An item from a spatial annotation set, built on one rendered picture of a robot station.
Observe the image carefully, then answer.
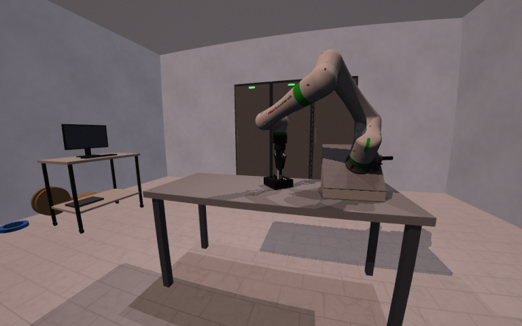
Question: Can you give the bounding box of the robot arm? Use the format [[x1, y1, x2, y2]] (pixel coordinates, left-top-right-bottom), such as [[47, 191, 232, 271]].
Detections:
[[256, 50, 393, 174]]

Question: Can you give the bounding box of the black lighting desk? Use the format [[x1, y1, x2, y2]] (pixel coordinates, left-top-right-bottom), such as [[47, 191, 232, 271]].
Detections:
[[264, 175, 293, 189]]

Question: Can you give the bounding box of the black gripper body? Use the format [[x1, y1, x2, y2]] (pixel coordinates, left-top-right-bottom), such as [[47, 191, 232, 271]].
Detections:
[[274, 145, 285, 158]]

